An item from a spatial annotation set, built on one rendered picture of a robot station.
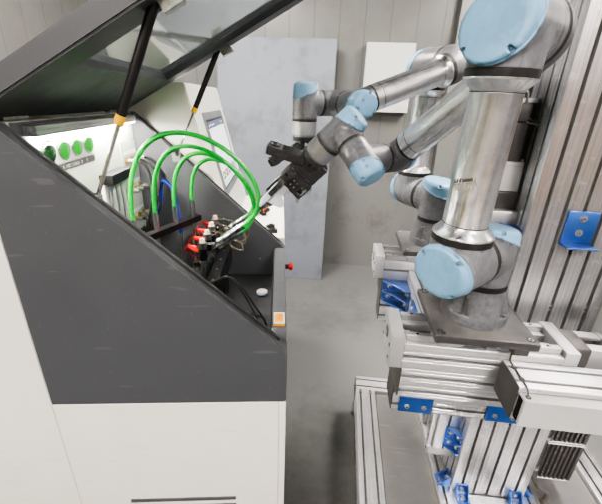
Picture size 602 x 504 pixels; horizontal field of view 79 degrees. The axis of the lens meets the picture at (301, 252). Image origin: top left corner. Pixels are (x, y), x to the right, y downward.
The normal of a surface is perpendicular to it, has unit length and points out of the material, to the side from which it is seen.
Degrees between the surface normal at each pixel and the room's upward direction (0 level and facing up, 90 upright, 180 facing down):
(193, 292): 90
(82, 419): 90
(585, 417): 90
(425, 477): 0
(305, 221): 82
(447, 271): 98
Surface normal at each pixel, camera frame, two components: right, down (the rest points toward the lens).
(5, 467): 0.05, 0.39
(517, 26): -0.78, 0.09
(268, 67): -0.11, 0.25
